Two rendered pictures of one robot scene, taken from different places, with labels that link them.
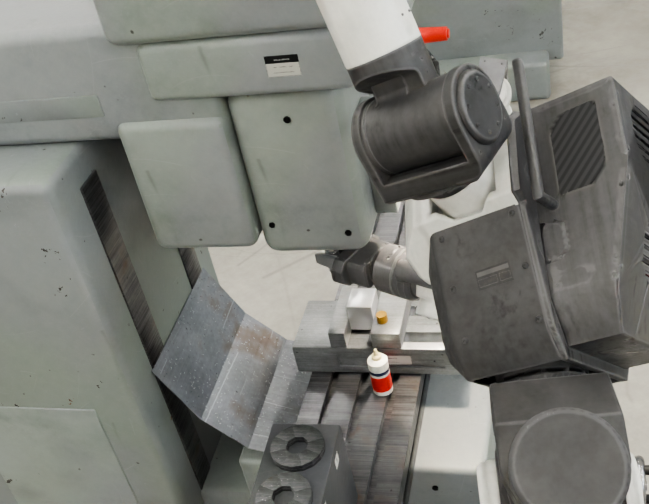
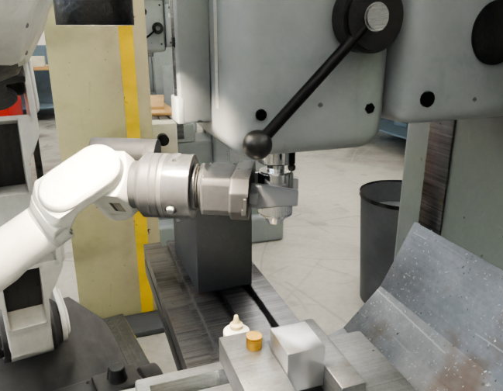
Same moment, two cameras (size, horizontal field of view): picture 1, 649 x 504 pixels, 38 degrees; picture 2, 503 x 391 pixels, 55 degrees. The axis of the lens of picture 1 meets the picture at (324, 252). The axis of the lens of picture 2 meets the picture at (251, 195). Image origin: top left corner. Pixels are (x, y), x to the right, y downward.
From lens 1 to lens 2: 2.07 m
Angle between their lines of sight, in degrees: 114
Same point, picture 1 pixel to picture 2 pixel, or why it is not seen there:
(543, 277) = not seen: outside the picture
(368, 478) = (198, 305)
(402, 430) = (188, 344)
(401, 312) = (235, 363)
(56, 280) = not seen: hidden behind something
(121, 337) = (409, 154)
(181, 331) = (458, 258)
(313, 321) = (371, 364)
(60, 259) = not seen: hidden behind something
